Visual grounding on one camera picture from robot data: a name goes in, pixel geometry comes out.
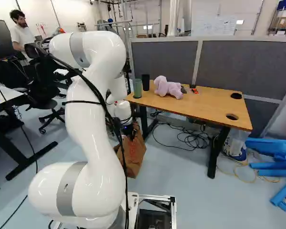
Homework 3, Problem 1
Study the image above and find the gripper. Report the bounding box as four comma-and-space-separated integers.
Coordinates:
123, 121, 141, 140

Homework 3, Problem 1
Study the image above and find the brown paper bag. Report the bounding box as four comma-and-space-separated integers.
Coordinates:
113, 122, 147, 178

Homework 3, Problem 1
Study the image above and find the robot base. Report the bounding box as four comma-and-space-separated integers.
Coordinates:
47, 191, 177, 229

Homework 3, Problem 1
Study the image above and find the green tall cup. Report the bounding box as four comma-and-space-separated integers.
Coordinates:
133, 78, 143, 99

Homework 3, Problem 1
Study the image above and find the black tall cup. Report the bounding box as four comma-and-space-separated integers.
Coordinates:
141, 74, 151, 92

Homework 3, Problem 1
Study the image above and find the pink plush toy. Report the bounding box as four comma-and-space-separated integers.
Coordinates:
153, 75, 187, 100

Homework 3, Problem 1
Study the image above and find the wooden table with black legs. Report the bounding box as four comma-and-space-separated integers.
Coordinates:
124, 79, 253, 179

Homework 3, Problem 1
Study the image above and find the black office chair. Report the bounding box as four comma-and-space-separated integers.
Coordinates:
0, 56, 73, 134

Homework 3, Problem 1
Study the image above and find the grey partition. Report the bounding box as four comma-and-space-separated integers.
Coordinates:
131, 38, 286, 138

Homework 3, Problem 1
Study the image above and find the white desk with black legs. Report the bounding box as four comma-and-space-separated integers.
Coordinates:
0, 71, 58, 181

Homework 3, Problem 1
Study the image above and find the person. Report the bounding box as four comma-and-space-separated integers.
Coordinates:
9, 9, 36, 63

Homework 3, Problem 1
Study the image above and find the black monitor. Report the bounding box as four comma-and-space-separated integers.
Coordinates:
0, 19, 16, 61

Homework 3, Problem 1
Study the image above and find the blue foam tube frame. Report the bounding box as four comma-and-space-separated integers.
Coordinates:
245, 137, 286, 212

